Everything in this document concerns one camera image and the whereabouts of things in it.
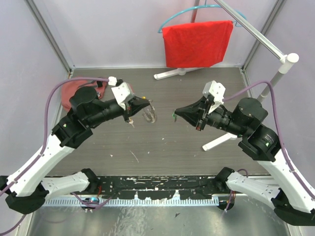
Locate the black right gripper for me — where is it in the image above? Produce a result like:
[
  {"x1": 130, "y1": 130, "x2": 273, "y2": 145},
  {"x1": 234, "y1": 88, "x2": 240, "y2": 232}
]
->
[{"x1": 173, "y1": 94, "x2": 246, "y2": 136}]

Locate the large keyring with yellow grip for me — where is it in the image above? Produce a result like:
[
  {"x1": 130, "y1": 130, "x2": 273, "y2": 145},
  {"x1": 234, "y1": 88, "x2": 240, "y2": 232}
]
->
[{"x1": 142, "y1": 99, "x2": 157, "y2": 123}]

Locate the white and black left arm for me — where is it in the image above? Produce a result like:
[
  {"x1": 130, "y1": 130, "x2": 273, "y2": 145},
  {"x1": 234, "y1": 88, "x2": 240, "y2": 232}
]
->
[{"x1": 0, "y1": 83, "x2": 150, "y2": 214}]

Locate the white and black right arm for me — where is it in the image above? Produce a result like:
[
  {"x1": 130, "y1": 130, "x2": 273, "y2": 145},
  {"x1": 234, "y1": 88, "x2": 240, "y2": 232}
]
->
[{"x1": 174, "y1": 95, "x2": 315, "y2": 226}]

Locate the key with yellow tag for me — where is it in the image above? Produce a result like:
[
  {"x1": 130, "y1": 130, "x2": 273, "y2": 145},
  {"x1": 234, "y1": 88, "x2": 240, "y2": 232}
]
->
[{"x1": 128, "y1": 119, "x2": 135, "y2": 128}]

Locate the crumpled dusty red garment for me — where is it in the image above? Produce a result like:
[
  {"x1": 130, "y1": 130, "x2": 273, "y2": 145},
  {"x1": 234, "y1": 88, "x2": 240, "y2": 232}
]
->
[{"x1": 61, "y1": 77, "x2": 108, "y2": 112}]

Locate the red cloth on hanger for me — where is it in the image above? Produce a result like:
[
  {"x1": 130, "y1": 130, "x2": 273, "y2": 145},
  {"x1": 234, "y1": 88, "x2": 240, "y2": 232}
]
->
[{"x1": 162, "y1": 20, "x2": 233, "y2": 68}]

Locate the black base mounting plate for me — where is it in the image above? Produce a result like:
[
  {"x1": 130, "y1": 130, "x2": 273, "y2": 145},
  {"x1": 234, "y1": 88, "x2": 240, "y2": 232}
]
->
[{"x1": 100, "y1": 175, "x2": 230, "y2": 200}]

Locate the white garment rack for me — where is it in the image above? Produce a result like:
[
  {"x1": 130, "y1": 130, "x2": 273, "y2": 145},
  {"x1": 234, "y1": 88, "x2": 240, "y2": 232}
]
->
[{"x1": 154, "y1": 0, "x2": 299, "y2": 151}]

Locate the teal clothes hanger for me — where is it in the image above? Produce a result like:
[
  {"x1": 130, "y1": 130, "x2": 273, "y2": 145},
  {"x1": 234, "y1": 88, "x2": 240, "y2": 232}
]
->
[{"x1": 153, "y1": 4, "x2": 247, "y2": 33}]

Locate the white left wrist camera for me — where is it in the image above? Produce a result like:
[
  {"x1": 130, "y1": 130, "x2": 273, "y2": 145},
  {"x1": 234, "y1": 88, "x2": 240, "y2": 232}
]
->
[{"x1": 108, "y1": 76, "x2": 135, "y2": 110}]

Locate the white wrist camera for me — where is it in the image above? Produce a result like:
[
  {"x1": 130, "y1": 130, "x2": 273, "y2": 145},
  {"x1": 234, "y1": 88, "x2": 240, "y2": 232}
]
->
[
  {"x1": 108, "y1": 76, "x2": 135, "y2": 110},
  {"x1": 202, "y1": 80, "x2": 225, "y2": 114}
]

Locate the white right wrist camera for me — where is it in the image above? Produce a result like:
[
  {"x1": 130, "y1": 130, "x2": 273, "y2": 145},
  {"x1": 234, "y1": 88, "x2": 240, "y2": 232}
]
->
[{"x1": 202, "y1": 80, "x2": 225, "y2": 114}]

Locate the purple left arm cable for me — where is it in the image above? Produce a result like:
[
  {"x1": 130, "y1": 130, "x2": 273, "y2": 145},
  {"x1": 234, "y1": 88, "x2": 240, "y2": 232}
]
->
[{"x1": 0, "y1": 76, "x2": 110, "y2": 234}]

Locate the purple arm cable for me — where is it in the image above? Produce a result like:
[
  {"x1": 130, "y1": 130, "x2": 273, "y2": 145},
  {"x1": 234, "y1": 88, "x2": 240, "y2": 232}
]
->
[
  {"x1": 0, "y1": 76, "x2": 110, "y2": 234},
  {"x1": 222, "y1": 81, "x2": 315, "y2": 200}
]

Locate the slotted grey cable duct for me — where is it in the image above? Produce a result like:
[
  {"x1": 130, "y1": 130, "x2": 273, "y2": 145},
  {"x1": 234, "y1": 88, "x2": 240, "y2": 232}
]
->
[{"x1": 44, "y1": 197, "x2": 219, "y2": 207}]

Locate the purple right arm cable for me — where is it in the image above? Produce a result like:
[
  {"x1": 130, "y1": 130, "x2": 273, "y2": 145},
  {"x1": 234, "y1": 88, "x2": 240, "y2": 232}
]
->
[{"x1": 222, "y1": 81, "x2": 315, "y2": 200}]

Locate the aluminium frame post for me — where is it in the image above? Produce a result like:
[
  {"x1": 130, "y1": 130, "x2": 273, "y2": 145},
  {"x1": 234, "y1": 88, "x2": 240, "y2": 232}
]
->
[{"x1": 25, "y1": 0, "x2": 75, "y2": 74}]

